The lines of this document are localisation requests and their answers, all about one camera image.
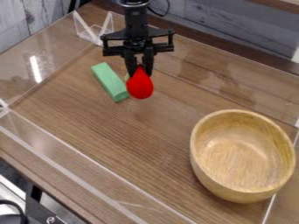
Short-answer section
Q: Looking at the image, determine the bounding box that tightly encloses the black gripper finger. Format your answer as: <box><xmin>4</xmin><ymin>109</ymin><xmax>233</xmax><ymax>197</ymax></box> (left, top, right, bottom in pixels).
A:
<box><xmin>125</xmin><ymin>53</ymin><xmax>136</xmax><ymax>76</ymax></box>
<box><xmin>143</xmin><ymin>52</ymin><xmax>155</xmax><ymax>76</ymax></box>

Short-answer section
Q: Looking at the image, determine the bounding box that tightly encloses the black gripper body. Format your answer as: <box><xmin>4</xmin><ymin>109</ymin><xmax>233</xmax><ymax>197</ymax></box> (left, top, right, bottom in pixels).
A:
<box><xmin>100</xmin><ymin>27</ymin><xmax>175</xmax><ymax>56</ymax></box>

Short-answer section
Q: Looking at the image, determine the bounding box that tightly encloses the red plush strawberry toy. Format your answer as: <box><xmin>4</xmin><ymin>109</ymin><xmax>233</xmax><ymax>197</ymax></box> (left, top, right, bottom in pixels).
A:
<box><xmin>124</xmin><ymin>65</ymin><xmax>155</xmax><ymax>100</ymax></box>

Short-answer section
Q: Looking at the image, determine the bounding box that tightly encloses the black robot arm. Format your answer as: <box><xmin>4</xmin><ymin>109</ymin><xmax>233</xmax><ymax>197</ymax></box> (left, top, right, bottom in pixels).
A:
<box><xmin>100</xmin><ymin>0</ymin><xmax>175</xmax><ymax>77</ymax></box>

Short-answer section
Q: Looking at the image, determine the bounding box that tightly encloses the green rectangular block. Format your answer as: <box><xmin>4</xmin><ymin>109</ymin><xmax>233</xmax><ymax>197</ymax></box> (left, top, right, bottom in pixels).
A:
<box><xmin>91</xmin><ymin>62</ymin><xmax>129</xmax><ymax>102</ymax></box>

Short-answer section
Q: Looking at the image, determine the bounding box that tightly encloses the wooden bowl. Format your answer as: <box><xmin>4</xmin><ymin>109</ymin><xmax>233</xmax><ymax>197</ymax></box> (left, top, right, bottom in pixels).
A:
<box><xmin>189</xmin><ymin>109</ymin><xmax>296</xmax><ymax>204</ymax></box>

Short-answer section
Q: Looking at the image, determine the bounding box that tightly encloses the clear acrylic corner bracket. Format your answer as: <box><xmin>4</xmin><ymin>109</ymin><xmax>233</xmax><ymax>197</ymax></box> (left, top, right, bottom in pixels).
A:
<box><xmin>72</xmin><ymin>11</ymin><xmax>115</xmax><ymax>46</ymax></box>

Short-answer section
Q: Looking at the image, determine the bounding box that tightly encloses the clear acrylic table enclosure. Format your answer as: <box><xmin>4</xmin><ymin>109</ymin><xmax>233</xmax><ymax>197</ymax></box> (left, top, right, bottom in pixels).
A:
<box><xmin>0</xmin><ymin>10</ymin><xmax>299</xmax><ymax>224</ymax></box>

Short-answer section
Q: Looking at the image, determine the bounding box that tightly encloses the black table clamp bracket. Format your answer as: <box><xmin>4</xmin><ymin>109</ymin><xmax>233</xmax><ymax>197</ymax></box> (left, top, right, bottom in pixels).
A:
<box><xmin>25</xmin><ymin>185</ymin><xmax>66</xmax><ymax>224</ymax></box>

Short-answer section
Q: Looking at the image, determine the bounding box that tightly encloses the black cable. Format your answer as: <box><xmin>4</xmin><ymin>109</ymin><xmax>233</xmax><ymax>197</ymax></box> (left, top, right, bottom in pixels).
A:
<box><xmin>0</xmin><ymin>199</ymin><xmax>28</xmax><ymax>224</ymax></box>

